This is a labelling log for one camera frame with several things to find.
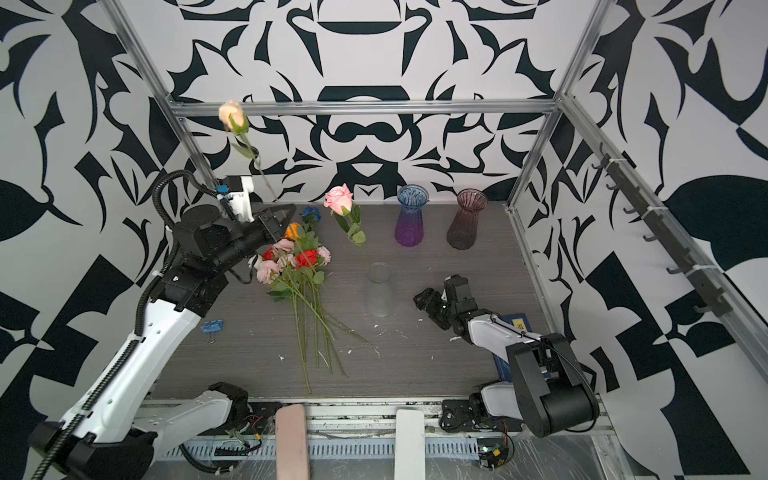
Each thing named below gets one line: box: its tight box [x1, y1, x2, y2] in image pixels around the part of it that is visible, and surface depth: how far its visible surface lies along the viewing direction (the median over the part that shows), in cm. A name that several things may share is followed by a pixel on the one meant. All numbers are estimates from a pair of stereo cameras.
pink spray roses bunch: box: [255, 238, 334, 394], surface depth 95 cm
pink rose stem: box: [324, 183, 370, 268], surface depth 63 cm
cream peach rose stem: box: [218, 100, 279, 202], surface depth 59 cm
